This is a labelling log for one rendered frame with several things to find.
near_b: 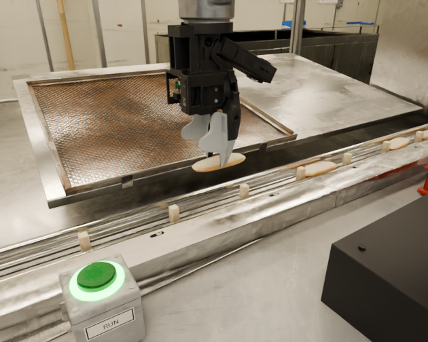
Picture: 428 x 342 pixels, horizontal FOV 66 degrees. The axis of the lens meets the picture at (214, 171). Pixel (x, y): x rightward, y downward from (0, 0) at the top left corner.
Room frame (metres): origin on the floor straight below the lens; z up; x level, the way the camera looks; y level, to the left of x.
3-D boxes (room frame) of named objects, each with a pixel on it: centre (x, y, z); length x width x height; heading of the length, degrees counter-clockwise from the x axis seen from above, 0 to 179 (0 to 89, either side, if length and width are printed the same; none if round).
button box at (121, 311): (0.27, 0.12, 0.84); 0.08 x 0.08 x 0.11; 31
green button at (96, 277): (0.27, 0.12, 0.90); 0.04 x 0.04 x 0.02
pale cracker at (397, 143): (0.78, -0.46, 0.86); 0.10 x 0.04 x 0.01; 132
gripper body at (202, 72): (0.49, 0.02, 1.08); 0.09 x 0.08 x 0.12; 121
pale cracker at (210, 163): (0.50, -0.01, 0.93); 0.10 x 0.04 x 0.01; 121
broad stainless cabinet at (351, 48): (3.32, -0.53, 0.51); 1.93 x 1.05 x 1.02; 121
